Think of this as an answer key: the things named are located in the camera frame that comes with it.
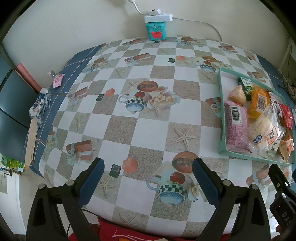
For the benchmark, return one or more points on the checkered printed tablecloth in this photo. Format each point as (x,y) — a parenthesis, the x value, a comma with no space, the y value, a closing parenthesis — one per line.
(143,132)

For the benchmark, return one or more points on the small pink candy packet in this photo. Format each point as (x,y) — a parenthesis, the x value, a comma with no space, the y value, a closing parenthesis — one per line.
(58,80)

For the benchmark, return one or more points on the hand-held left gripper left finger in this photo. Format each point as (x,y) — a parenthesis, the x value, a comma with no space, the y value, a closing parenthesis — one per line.
(91,183)

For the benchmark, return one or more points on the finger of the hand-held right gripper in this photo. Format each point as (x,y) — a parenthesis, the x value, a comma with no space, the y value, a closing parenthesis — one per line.
(294,176)
(278,178)

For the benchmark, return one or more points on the crumpled clear wrapper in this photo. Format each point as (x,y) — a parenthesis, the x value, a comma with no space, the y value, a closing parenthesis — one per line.
(52,73)

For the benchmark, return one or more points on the white bun packet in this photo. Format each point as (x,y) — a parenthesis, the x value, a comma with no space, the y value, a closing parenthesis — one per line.
(261,136)

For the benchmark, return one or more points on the red snack packet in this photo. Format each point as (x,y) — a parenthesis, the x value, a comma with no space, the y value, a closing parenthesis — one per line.
(286,114)

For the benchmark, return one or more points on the white gooseneck bulb socket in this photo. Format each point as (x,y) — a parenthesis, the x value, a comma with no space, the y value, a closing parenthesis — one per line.
(138,8)

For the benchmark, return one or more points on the blue white crumpled wrapper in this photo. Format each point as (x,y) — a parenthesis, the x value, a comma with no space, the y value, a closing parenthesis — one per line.
(40,105)

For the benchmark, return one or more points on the yellow cake packet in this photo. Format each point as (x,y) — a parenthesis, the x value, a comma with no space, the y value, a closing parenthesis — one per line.
(257,103)

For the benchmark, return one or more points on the teal tin box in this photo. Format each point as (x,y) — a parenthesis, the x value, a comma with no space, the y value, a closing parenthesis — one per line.
(155,31)

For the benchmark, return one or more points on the pale green cardboard tray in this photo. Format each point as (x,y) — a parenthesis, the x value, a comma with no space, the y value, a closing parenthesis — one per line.
(225,83)

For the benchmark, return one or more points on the white power strip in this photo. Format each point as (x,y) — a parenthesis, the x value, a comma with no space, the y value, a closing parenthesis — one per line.
(158,16)

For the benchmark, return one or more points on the green printed package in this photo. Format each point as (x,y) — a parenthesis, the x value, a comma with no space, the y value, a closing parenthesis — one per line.
(11,163)

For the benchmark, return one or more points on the dark blue cabinet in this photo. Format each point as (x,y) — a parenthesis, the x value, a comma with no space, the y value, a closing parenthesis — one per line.
(11,109)

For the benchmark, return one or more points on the cream roll cake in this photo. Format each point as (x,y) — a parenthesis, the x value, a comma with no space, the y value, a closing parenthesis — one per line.
(237,95)

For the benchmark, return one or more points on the pink board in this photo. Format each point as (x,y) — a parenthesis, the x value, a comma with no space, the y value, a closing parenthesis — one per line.
(26,76)

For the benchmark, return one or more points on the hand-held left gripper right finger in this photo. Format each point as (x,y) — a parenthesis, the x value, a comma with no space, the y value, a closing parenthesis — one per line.
(207,182)

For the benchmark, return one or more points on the green biscuit packet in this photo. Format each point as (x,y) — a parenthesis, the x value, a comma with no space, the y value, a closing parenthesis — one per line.
(246,84)

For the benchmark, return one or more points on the white nut-print snack packet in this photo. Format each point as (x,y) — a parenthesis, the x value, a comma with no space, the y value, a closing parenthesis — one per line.
(276,109)

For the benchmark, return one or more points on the peach snack packet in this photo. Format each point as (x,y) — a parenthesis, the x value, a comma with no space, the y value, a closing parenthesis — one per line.
(286,147)

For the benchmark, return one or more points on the pink snack packet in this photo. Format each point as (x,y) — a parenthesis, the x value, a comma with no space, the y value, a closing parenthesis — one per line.
(235,129)

